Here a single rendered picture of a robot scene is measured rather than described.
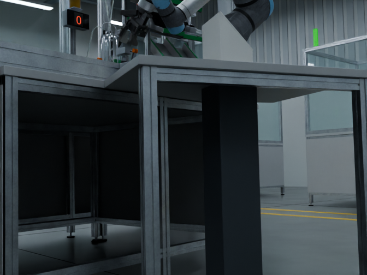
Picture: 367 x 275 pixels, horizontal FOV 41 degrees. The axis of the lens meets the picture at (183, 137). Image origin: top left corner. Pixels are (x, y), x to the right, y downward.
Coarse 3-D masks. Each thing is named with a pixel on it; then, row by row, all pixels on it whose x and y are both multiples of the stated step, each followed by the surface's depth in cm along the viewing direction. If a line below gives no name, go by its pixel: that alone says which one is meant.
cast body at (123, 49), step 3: (117, 42) 232; (120, 45) 230; (123, 45) 229; (126, 45) 230; (129, 45) 232; (117, 48) 231; (120, 48) 230; (123, 48) 228; (126, 48) 229; (129, 48) 230; (117, 51) 231; (120, 51) 230; (123, 51) 228; (126, 51) 228; (129, 51) 230; (117, 54) 231; (120, 54) 230; (123, 54) 233; (126, 54) 231; (129, 54) 231
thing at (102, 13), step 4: (100, 0) 363; (104, 0) 365; (108, 0) 368; (100, 4) 363; (104, 4) 365; (108, 4) 368; (100, 8) 363; (104, 8) 365; (108, 8) 368; (100, 12) 363; (104, 12) 364; (108, 12) 368; (100, 16) 362; (104, 16) 364; (100, 20) 362; (104, 20) 364; (100, 24) 362; (104, 24) 364; (100, 28) 362; (104, 28) 363; (100, 32) 362
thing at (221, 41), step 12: (204, 24) 196; (216, 24) 183; (228, 24) 182; (204, 36) 196; (216, 36) 183; (228, 36) 181; (240, 36) 183; (204, 48) 196; (216, 48) 183; (228, 48) 181; (240, 48) 182; (228, 60) 181; (240, 60) 182; (252, 60) 184
